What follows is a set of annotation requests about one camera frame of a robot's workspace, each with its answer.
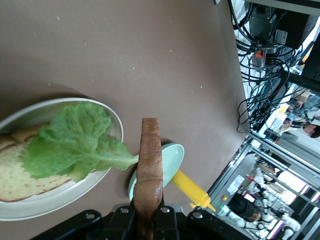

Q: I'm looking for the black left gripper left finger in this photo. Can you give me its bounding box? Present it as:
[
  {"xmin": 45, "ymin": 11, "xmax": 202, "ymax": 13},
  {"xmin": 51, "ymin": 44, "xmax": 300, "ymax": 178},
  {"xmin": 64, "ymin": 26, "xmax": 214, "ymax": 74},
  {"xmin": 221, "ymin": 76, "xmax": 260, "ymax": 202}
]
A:
[{"xmin": 31, "ymin": 203, "xmax": 138, "ymax": 240}]

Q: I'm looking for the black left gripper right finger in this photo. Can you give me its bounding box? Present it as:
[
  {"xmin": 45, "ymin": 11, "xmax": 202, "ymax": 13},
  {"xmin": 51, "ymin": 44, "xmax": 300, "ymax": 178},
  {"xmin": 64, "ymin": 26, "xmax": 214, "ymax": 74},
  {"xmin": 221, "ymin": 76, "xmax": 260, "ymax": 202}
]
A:
[{"xmin": 152, "ymin": 203, "xmax": 251, "ymax": 240}]

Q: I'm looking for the yellow mustard squeeze bottle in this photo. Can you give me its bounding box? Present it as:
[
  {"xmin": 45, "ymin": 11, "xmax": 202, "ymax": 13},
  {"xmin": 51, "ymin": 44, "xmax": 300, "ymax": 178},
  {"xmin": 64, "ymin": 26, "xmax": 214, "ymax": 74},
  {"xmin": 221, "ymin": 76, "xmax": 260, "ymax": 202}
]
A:
[{"xmin": 171, "ymin": 169, "xmax": 217, "ymax": 213}]

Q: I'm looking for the brown bread slice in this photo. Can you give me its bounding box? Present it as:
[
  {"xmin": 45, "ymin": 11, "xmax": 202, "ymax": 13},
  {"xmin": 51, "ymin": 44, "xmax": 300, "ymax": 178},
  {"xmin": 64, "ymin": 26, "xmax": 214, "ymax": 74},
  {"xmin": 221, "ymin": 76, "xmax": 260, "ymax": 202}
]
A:
[
  {"xmin": 133, "ymin": 117, "xmax": 164, "ymax": 240},
  {"xmin": 0, "ymin": 121, "xmax": 98, "ymax": 203}
]

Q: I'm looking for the green lettuce leaf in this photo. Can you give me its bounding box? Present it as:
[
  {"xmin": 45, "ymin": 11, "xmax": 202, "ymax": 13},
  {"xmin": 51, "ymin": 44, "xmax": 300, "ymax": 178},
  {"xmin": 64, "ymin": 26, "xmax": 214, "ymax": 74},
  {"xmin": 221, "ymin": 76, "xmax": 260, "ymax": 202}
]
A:
[{"xmin": 21, "ymin": 100, "xmax": 140, "ymax": 183}]

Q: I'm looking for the beige plate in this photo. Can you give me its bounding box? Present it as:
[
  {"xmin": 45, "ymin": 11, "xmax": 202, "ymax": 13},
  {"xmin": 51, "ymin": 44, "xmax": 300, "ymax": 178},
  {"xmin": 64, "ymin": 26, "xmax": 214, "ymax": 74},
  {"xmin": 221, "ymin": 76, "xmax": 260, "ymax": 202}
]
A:
[{"xmin": 0, "ymin": 97, "xmax": 125, "ymax": 222}]

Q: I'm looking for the mint green plate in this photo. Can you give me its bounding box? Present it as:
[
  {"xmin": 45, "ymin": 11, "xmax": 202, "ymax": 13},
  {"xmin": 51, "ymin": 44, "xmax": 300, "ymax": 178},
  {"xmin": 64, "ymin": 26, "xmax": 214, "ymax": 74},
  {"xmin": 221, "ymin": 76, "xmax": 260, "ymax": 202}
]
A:
[{"xmin": 128, "ymin": 141, "xmax": 186, "ymax": 202}]

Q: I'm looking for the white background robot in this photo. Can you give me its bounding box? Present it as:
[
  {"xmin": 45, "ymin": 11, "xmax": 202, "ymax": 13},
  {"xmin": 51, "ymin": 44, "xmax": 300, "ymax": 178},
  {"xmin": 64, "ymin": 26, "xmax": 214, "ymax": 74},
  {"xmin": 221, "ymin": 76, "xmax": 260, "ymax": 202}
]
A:
[{"xmin": 223, "ymin": 167, "xmax": 302, "ymax": 237}]

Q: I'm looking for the dark-haired person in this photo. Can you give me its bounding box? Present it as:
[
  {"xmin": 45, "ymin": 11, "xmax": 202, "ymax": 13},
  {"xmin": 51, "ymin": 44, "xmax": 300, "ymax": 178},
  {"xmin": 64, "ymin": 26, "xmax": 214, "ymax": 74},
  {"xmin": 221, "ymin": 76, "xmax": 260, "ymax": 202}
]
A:
[{"xmin": 281, "ymin": 94, "xmax": 320, "ymax": 140}]

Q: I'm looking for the black electronics box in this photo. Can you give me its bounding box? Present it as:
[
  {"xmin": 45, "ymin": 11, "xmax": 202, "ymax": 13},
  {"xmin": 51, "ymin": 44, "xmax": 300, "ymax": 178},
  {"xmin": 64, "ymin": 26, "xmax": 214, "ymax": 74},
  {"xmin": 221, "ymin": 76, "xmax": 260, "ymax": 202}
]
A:
[{"xmin": 246, "ymin": 0, "xmax": 320, "ymax": 50}]

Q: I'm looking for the aluminium frame rack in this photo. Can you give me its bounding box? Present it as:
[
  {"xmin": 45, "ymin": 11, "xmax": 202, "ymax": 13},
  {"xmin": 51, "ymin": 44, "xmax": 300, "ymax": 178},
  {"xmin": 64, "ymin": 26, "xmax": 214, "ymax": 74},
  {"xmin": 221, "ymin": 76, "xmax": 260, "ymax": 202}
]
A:
[{"xmin": 206, "ymin": 132, "xmax": 320, "ymax": 240}]

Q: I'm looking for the tangled black cable bundle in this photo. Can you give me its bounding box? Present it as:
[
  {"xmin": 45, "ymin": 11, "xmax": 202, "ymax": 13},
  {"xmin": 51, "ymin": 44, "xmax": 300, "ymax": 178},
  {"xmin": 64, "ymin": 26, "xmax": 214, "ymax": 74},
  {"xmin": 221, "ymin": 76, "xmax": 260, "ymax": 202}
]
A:
[{"xmin": 226, "ymin": 0, "xmax": 316, "ymax": 134}]

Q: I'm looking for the orange cable connector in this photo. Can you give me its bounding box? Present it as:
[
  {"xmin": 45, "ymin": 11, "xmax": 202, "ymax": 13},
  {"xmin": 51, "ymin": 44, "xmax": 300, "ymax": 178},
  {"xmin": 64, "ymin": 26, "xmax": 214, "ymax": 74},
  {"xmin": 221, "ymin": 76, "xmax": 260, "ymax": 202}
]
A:
[{"xmin": 252, "ymin": 49, "xmax": 266, "ymax": 68}]

